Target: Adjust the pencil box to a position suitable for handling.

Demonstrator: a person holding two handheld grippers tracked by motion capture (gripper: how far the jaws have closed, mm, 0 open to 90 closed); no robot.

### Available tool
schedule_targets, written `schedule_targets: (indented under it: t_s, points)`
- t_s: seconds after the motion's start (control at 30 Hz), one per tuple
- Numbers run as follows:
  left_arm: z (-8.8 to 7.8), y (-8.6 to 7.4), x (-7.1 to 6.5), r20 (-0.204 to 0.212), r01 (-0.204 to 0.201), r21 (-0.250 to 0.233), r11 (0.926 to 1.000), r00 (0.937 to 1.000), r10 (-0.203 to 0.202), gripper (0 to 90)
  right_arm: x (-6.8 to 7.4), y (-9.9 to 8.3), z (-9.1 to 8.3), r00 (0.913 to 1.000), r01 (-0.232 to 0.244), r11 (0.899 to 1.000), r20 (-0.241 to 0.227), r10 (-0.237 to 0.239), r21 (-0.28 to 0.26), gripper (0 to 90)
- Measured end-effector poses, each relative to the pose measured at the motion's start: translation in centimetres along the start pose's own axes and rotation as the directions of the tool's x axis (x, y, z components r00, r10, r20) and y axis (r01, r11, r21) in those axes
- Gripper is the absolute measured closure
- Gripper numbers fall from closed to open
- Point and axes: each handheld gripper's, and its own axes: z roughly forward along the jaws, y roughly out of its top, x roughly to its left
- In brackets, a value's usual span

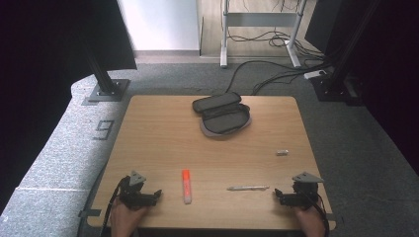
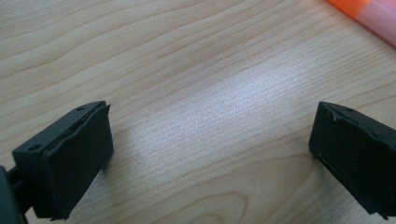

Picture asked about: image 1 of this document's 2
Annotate black metal stand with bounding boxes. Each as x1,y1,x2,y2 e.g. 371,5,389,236
310,0,383,107
78,33,131,104

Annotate black cables under desk frame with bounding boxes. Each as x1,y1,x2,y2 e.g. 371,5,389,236
226,0,327,62

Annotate orange highlighter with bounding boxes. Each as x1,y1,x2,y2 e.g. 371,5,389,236
181,169,193,205

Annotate white power strip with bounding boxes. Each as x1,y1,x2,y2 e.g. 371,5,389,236
302,69,328,80

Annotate silver pen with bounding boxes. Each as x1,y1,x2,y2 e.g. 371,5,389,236
226,185,271,193

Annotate black floor cable bundle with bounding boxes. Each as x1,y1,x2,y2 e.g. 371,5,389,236
224,59,334,97

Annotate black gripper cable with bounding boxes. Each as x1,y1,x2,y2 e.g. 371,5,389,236
309,192,331,237
98,177,127,237

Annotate black grey pencil case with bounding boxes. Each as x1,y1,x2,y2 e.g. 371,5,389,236
191,91,253,139

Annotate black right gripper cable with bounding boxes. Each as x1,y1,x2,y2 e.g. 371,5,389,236
309,192,331,237

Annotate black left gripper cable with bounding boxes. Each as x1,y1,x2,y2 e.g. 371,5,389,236
98,177,127,237

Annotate person's left hand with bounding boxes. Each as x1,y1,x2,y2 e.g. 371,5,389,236
110,198,149,237

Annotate white desk frame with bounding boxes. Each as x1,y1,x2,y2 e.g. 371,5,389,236
219,0,309,69

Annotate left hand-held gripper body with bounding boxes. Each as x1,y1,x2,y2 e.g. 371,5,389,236
118,170,150,209

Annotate grey tape numeral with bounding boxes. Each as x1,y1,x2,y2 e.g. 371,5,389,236
91,119,116,141

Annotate person's right hand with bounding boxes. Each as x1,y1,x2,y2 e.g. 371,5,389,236
293,204,328,237

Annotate black curtain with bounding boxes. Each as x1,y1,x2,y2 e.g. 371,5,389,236
303,0,419,176
0,0,138,215

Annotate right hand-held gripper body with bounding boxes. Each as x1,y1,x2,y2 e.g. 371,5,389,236
290,171,325,210

